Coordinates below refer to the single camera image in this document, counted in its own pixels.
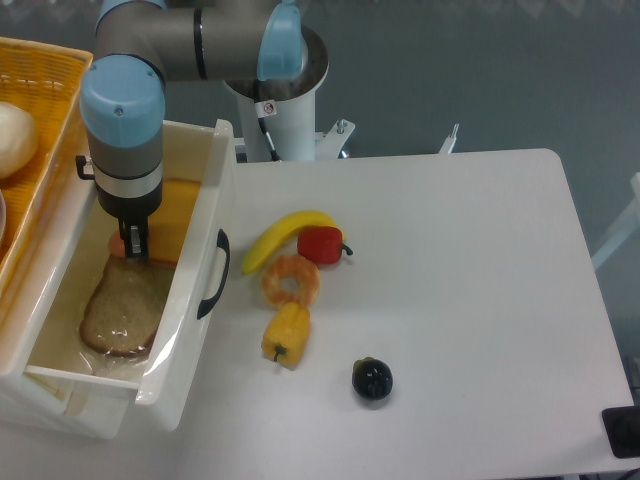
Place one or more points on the yellow banana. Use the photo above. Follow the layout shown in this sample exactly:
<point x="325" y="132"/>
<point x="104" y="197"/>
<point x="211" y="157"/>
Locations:
<point x="278" y="233"/>

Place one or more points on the orange cheese slice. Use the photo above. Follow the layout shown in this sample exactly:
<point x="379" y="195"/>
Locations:
<point x="168" y="225"/>

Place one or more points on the white bracket behind table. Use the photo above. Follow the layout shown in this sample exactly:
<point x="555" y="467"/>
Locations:
<point x="450" y="141"/>

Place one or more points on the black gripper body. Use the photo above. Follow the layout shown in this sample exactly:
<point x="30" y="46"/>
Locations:
<point x="124" y="222"/>

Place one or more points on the brown bread slice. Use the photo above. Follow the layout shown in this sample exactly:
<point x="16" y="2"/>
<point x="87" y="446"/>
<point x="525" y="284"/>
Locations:
<point x="124" y="311"/>

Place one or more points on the pink-orange egg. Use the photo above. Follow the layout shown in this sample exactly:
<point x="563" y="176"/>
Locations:
<point x="116" y="246"/>

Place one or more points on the dark blackberry toy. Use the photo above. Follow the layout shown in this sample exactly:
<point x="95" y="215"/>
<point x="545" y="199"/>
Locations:
<point x="372" y="379"/>

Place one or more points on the yellow woven basket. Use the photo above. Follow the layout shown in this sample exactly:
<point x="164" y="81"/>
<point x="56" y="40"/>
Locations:
<point x="43" y="81"/>

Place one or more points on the yellow bell pepper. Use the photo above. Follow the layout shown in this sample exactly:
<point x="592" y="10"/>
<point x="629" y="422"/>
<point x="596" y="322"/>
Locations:
<point x="285" y="337"/>

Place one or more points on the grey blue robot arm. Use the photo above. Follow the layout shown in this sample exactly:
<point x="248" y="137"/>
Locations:
<point x="140" y="47"/>

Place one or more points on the white frame at right edge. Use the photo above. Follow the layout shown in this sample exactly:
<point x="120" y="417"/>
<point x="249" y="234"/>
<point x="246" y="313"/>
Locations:
<point x="620" y="230"/>

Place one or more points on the white bun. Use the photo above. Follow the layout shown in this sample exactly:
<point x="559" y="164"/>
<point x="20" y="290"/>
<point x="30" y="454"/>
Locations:
<point x="19" y="139"/>

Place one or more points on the black device at table edge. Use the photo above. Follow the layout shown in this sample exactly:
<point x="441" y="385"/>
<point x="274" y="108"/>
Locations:
<point x="622" y="429"/>

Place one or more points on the white drawer cabinet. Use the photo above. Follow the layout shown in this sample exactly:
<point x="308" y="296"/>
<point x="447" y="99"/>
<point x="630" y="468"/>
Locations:
<point x="30" y="397"/>

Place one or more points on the red bell pepper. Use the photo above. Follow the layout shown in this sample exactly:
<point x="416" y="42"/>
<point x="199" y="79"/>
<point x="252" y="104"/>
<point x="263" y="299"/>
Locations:
<point x="323" y="245"/>

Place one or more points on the black drawer handle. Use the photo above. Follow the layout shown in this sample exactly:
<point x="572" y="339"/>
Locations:
<point x="217" y="275"/>

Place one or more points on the white open upper drawer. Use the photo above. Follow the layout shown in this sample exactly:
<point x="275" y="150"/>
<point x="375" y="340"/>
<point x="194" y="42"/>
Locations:
<point x="156" y="385"/>

